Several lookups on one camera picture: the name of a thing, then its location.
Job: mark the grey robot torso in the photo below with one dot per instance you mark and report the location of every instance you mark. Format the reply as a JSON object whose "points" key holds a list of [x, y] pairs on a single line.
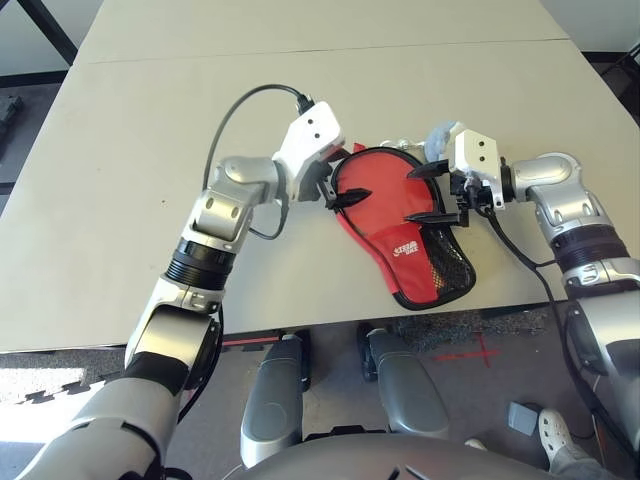
{"points": [[400, 460]]}

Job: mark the black foam floor tile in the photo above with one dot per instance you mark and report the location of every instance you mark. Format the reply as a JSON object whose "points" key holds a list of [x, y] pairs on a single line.
{"points": [[9, 112]]}

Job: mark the black frame beam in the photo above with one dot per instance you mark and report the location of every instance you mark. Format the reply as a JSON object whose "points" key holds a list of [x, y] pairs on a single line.
{"points": [[50, 31]]}

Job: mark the grey trouser leg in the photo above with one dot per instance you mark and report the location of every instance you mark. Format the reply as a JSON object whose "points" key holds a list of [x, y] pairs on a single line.
{"points": [[575, 462]]}

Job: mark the small grey box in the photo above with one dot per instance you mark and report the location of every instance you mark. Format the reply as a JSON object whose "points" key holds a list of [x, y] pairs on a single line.
{"points": [[522, 419]]}

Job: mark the white perforated shoe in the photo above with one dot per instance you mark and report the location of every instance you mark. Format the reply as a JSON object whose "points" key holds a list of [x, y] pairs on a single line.
{"points": [[554, 430], [476, 444]]}

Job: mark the grey robot left leg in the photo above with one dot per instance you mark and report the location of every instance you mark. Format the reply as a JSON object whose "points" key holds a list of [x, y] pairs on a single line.
{"points": [[272, 410]]}

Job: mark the red and black paddle case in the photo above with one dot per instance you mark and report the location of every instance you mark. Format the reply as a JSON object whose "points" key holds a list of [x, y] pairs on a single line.
{"points": [[385, 190]]}

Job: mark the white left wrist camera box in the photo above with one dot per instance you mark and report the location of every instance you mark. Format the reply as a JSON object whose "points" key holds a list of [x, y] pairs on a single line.
{"points": [[310, 135]]}

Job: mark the grey robot right leg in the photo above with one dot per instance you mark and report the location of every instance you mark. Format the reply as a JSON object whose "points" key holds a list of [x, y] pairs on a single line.
{"points": [[410, 395]]}

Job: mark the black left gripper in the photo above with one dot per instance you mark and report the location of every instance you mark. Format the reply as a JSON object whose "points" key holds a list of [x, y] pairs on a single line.
{"points": [[317, 185]]}

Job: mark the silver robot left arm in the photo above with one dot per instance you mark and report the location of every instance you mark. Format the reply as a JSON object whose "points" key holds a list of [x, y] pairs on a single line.
{"points": [[220, 210]]}

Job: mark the dark speckled floor mat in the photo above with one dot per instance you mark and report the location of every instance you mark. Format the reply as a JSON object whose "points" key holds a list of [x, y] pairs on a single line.
{"points": [[440, 330]]}

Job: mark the grey robot leg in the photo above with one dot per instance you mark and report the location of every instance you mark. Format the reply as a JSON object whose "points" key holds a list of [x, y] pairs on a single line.
{"points": [[410, 395], [272, 410]]}

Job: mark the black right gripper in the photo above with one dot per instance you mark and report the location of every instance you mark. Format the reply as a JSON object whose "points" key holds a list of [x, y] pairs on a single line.
{"points": [[467, 200]]}

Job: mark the grey foam puzzle mat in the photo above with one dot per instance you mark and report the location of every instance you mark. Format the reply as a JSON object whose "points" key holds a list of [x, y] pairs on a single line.
{"points": [[60, 395]]}

